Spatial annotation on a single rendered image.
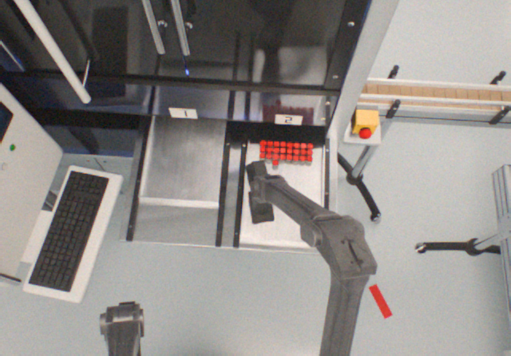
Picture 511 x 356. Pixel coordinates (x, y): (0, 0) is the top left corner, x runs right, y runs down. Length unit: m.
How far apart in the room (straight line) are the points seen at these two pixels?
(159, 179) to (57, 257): 0.41
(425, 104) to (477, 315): 1.21
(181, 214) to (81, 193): 0.38
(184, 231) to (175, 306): 0.90
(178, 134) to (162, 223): 0.32
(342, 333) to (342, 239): 0.19
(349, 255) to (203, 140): 0.90
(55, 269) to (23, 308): 0.95
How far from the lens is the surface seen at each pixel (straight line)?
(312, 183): 1.62
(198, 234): 1.57
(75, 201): 1.76
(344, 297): 0.94
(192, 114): 1.57
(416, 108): 1.76
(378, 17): 1.15
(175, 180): 1.63
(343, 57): 1.27
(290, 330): 2.41
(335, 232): 0.94
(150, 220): 1.61
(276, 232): 1.56
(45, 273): 1.72
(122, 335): 1.02
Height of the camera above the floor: 2.40
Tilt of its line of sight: 69 degrees down
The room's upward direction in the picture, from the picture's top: straight up
